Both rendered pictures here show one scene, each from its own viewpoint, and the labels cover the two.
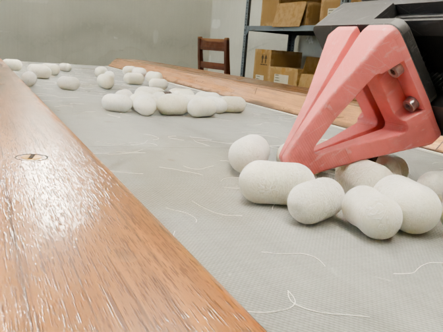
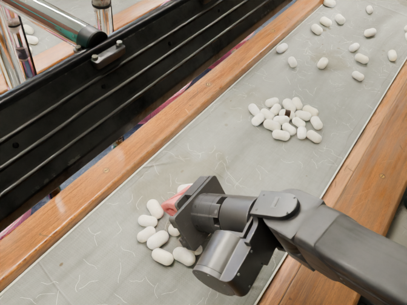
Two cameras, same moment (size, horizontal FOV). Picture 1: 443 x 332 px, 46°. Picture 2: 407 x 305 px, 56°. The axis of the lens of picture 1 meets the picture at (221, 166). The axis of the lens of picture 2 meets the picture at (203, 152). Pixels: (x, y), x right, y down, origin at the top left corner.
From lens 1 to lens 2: 60 cm
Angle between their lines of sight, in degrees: 58
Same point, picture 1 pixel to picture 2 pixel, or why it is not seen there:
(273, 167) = (151, 206)
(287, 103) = (357, 150)
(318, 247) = (127, 230)
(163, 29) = not seen: outside the picture
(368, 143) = not seen: hidden behind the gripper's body
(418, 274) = (123, 250)
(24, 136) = (124, 155)
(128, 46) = not seen: outside the picture
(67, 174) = (97, 183)
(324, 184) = (145, 220)
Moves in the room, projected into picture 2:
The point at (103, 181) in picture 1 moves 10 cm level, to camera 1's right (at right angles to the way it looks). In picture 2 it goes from (97, 190) to (119, 239)
